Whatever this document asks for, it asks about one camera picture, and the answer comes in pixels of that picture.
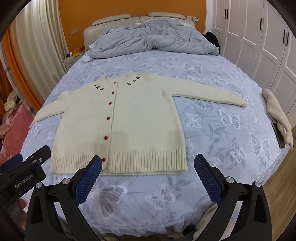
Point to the beige cloth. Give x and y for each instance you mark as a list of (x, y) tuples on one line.
[(275, 106)]

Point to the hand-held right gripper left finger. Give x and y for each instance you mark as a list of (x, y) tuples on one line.
[(90, 178)]

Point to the grey-blue duvet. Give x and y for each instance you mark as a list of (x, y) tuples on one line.
[(150, 37)]

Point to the yellow box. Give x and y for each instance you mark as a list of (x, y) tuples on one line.
[(77, 53)]

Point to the cream curtain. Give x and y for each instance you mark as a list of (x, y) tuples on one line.
[(39, 46)]

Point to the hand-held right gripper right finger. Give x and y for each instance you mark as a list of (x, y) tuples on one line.
[(207, 178)]

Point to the pink patterned cloth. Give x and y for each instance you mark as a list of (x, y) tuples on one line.
[(13, 129)]

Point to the cream knit cardigan red buttons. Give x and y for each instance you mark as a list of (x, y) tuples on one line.
[(138, 120)]

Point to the cream crumpled cloth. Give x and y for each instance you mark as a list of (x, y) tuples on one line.
[(10, 100)]

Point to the orange curtain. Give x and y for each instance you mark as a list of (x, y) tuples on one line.
[(16, 76)]

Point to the white nightstand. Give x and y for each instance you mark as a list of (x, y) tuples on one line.
[(70, 62)]

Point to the white wall switch panel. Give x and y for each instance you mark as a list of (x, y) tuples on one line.
[(193, 18)]

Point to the black phone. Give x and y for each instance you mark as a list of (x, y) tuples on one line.
[(278, 136)]

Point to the black bag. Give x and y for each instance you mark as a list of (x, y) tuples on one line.
[(211, 38)]

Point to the beige padded headboard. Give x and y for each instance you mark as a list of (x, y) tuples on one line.
[(111, 25)]

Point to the white wall socket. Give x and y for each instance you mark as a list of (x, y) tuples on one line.
[(74, 31)]

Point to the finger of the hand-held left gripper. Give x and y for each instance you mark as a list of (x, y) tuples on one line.
[(11, 162), (40, 154)]

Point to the bed with butterfly print sheet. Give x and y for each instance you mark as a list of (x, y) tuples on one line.
[(219, 139)]

